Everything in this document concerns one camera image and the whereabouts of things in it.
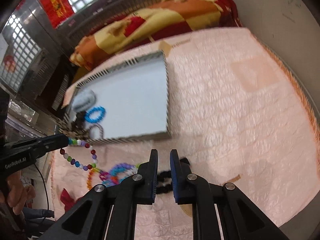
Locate rainbow crystal bead bracelet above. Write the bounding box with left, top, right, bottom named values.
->
left=86, top=167, right=111, bottom=191

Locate pink textured bed cover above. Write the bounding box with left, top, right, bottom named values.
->
left=49, top=26, right=318, bottom=240

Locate blue bead bracelet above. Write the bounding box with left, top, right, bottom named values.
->
left=84, top=106, right=107, bottom=124

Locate red yellow orange blanket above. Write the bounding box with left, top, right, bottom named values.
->
left=69, top=0, right=242, bottom=71

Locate lilac spiral hair tie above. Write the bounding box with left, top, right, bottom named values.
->
left=87, top=123, right=104, bottom=140

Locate black scrunchie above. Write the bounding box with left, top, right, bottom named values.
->
left=156, top=157, right=194, bottom=197

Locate leopard print bow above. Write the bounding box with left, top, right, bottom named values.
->
left=57, top=120, right=89, bottom=140

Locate dark brown scrunchie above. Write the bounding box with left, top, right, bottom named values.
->
left=71, top=111, right=86, bottom=132

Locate striped cardboard tray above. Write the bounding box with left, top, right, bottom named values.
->
left=71, top=50, right=170, bottom=145

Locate black cable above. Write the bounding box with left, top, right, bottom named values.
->
left=34, top=163, right=51, bottom=228

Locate left hand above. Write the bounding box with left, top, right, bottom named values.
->
left=7, top=171, right=36, bottom=215

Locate red velvet bow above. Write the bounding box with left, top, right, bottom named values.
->
left=60, top=189, right=81, bottom=212

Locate multicolour round bead bracelet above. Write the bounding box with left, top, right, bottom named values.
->
left=59, top=137, right=99, bottom=172

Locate light blue fluffy scrunchie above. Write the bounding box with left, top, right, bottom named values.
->
left=71, top=89, right=96, bottom=113

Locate purple bead bracelet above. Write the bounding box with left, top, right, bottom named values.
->
left=105, top=162, right=138, bottom=188

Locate red hanging banner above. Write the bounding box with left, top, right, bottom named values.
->
left=40, top=0, right=74, bottom=29

